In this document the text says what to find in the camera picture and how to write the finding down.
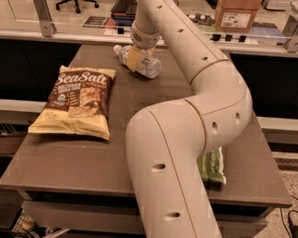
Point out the cardboard box with label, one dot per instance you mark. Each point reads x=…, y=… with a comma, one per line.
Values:
x=236, y=15

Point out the sea salt chips bag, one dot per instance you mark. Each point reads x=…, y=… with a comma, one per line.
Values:
x=77, y=104

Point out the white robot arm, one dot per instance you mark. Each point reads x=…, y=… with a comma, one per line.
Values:
x=164, y=140

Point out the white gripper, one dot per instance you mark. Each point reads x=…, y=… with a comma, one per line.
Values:
x=144, y=40

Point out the left metal glass bracket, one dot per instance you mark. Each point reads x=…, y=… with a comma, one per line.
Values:
x=48, y=28

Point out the green snack bag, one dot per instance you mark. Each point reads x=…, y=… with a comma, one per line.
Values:
x=211, y=165

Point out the dark tray on floor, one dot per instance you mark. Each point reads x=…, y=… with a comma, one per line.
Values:
x=124, y=8

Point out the clear plastic water bottle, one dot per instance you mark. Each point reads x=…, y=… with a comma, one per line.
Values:
x=149, y=66

